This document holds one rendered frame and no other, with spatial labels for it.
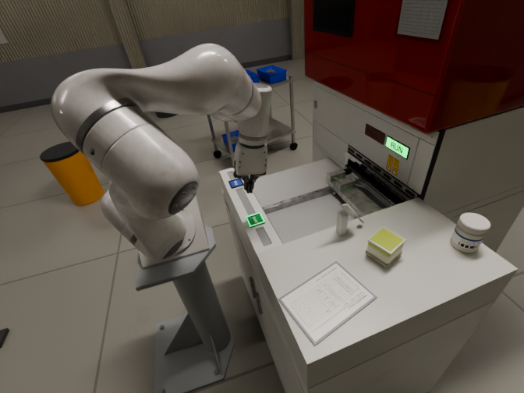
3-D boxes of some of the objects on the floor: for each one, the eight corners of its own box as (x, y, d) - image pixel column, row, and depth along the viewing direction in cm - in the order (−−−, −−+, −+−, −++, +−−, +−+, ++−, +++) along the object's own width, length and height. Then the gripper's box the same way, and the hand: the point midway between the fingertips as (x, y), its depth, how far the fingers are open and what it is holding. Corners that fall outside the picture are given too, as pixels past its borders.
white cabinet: (324, 253, 207) (328, 157, 158) (426, 396, 134) (496, 300, 84) (242, 284, 194) (218, 189, 144) (305, 461, 120) (301, 392, 70)
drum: (109, 183, 318) (84, 138, 283) (104, 202, 290) (76, 154, 255) (76, 191, 312) (46, 146, 278) (67, 211, 284) (33, 163, 249)
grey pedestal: (154, 404, 143) (71, 321, 93) (156, 324, 177) (96, 232, 127) (251, 369, 151) (222, 276, 101) (235, 299, 185) (207, 204, 135)
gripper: (231, 146, 77) (228, 200, 88) (280, 143, 82) (273, 194, 92) (224, 135, 83) (223, 187, 93) (271, 133, 88) (265, 182, 98)
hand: (249, 185), depth 92 cm, fingers closed
